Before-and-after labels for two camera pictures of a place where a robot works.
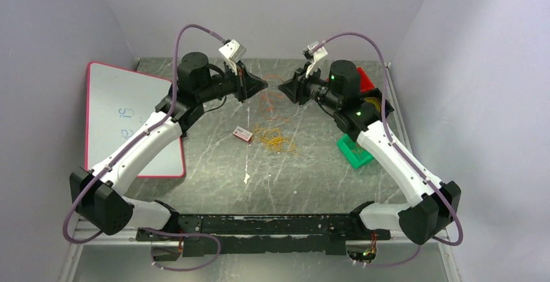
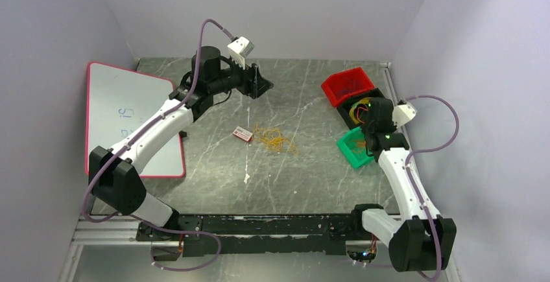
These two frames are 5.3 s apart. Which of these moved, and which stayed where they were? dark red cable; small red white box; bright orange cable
Moved: dark red cable
Stayed: small red white box; bright orange cable
